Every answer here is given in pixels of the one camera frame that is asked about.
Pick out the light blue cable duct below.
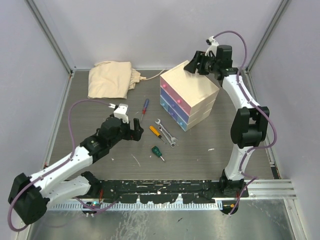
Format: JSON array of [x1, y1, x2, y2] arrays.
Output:
[[49, 200, 223, 211]]

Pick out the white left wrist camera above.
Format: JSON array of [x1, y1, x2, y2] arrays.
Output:
[[108, 103, 129, 124]]

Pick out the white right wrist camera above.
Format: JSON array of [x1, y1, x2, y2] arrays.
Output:
[[205, 36, 219, 57]]

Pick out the silver ratchet wrench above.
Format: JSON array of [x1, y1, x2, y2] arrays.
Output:
[[158, 126, 176, 148]]

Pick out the pastel mini drawer chest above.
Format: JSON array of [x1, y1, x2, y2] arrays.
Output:
[[160, 60, 220, 132]]

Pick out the orange handle screwdriver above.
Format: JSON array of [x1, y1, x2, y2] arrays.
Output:
[[149, 125, 166, 143]]

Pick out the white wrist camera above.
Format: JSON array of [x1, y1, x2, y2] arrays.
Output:
[[205, 36, 219, 57], [108, 103, 129, 124]]

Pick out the green handle screwdriver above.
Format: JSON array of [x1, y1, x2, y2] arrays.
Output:
[[151, 146, 166, 162]]

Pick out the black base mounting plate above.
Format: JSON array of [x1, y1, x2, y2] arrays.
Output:
[[98, 179, 246, 204]]

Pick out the blue red handle screwdriver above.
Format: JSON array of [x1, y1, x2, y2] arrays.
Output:
[[140, 98, 150, 121]]

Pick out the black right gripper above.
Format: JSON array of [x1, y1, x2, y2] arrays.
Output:
[[182, 51, 218, 76]]

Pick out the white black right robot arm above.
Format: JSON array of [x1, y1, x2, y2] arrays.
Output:
[[184, 45, 270, 197]]

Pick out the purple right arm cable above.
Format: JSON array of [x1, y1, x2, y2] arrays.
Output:
[[212, 30, 279, 216]]

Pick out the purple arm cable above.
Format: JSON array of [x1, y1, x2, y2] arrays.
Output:
[[8, 99, 121, 231], [212, 30, 279, 216]]

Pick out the aluminium frame rail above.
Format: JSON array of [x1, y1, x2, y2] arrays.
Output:
[[248, 179, 297, 200]]

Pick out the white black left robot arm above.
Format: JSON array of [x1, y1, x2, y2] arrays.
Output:
[[7, 115, 144, 225]]

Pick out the beige folded cloth bag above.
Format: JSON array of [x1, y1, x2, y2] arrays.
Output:
[[87, 61, 163, 99]]

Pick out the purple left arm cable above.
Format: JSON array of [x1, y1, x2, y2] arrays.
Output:
[[8, 99, 121, 231]]

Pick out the silver combination wrench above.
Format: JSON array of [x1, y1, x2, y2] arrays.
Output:
[[155, 118, 177, 143]]

